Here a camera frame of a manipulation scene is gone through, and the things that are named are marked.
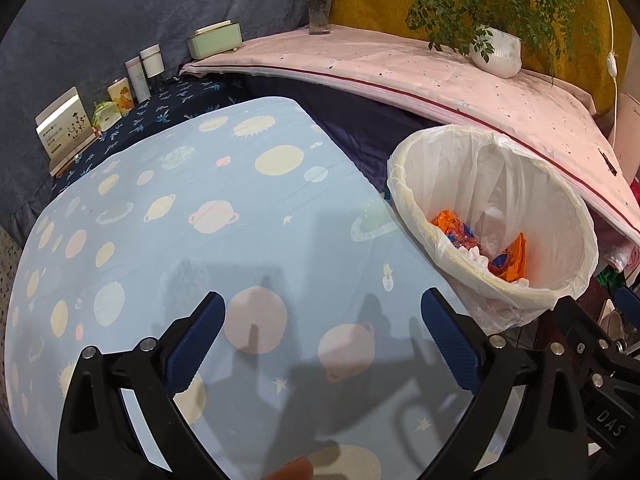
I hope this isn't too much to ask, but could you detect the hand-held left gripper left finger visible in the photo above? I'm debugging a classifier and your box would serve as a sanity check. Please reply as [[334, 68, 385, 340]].
[[57, 291, 227, 480]]

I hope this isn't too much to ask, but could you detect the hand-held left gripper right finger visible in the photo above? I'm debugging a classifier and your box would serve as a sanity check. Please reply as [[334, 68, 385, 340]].
[[421, 287, 591, 480]]

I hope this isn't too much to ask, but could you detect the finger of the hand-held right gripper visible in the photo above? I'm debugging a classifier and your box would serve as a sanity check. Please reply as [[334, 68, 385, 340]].
[[615, 286, 640, 313], [555, 296, 621, 376]]

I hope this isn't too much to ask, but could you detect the white tissue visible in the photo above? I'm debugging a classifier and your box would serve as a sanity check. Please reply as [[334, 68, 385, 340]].
[[462, 245, 501, 273]]

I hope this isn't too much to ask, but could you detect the bin with white bag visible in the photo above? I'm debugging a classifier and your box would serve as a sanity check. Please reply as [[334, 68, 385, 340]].
[[387, 124, 600, 333]]

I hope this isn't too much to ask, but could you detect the person's left hand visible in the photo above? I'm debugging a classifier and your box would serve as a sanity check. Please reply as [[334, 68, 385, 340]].
[[262, 456, 315, 480]]

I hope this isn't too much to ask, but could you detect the orange plastic bag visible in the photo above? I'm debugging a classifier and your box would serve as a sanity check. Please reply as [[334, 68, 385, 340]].
[[487, 232, 528, 283]]

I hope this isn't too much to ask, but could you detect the light blue dotted tablecloth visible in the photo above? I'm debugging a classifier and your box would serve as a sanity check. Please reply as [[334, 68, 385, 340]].
[[5, 96, 506, 480]]

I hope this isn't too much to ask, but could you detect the orange blue wrapper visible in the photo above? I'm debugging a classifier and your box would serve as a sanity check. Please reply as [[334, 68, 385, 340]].
[[432, 210, 481, 251]]

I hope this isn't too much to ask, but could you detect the dark purple cloth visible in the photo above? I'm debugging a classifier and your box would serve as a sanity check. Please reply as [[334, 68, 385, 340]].
[[245, 77, 451, 201]]

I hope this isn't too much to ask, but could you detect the dark blue patterned cloth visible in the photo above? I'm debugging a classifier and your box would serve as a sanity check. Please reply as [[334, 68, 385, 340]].
[[50, 76, 251, 196]]

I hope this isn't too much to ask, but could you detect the green snack packet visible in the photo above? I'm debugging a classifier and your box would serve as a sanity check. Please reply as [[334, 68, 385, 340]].
[[91, 101, 122, 131]]

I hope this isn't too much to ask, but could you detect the white printed box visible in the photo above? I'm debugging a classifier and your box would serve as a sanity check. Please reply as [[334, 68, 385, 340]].
[[35, 86, 101, 177]]

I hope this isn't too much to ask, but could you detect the orange printed tin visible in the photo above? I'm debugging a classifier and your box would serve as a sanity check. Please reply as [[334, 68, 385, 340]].
[[106, 77, 135, 116]]

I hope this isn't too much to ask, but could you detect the pink speckled cloth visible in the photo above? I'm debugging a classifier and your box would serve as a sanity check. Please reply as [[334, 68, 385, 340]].
[[180, 25, 640, 241]]

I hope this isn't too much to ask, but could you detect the tall white pink bottle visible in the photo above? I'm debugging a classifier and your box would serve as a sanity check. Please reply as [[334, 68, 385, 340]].
[[125, 57, 151, 103]]

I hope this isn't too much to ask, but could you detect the green plant in white pot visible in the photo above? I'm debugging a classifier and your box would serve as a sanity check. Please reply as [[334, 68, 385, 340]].
[[362, 0, 601, 79]]

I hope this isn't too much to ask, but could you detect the short white canister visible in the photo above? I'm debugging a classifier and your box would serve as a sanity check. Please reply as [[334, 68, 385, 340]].
[[139, 45, 166, 92]]

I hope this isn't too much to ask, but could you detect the pale green tissue box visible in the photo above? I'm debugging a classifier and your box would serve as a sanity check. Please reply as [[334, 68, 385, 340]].
[[187, 20, 245, 60]]

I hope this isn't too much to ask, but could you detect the yellow backdrop cloth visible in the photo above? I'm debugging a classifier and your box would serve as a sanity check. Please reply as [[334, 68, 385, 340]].
[[330, 0, 636, 116]]

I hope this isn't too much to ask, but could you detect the blue backdrop cloth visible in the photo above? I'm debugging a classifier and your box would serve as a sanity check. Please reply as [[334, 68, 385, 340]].
[[0, 0, 311, 246]]

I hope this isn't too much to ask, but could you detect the white cable with switch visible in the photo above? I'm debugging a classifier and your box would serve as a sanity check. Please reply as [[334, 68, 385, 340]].
[[601, 0, 622, 136]]

